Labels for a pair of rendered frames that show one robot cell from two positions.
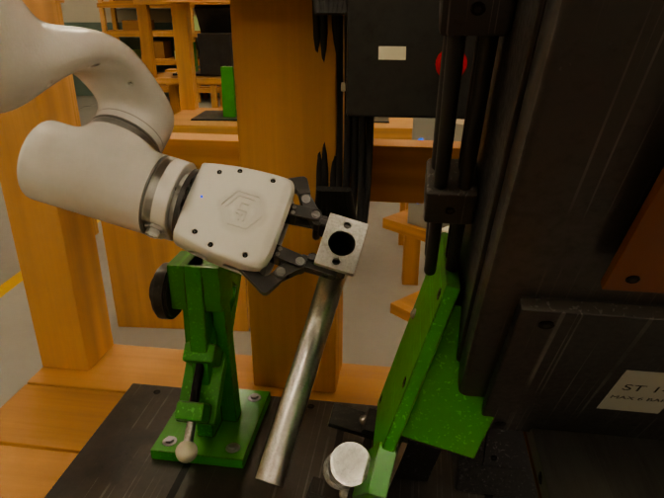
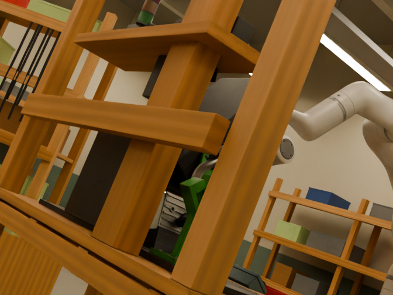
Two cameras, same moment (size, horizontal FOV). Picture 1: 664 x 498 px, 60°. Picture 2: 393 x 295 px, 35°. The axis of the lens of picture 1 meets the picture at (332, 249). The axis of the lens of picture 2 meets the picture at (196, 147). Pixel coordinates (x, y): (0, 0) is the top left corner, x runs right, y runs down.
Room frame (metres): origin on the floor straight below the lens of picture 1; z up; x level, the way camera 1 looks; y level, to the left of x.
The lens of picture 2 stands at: (1.96, 1.47, 0.99)
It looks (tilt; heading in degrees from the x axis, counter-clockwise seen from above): 8 degrees up; 228
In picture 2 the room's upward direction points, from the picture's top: 22 degrees clockwise
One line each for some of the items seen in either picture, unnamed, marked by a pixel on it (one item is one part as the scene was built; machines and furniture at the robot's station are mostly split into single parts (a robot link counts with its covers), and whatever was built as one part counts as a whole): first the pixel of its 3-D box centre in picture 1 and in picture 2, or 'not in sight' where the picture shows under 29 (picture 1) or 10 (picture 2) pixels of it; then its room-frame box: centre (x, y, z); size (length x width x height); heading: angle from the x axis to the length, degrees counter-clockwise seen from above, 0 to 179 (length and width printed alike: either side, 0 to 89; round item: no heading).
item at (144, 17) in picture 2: not in sight; (144, 20); (0.78, -0.35, 1.62); 0.05 x 0.05 x 0.05
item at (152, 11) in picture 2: not in sight; (149, 8); (0.78, -0.35, 1.67); 0.05 x 0.05 x 0.05
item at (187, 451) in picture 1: (189, 435); not in sight; (0.59, 0.18, 0.96); 0.06 x 0.03 x 0.06; 172
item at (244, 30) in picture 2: not in sight; (227, 33); (0.76, 0.07, 1.59); 0.15 x 0.07 x 0.07; 82
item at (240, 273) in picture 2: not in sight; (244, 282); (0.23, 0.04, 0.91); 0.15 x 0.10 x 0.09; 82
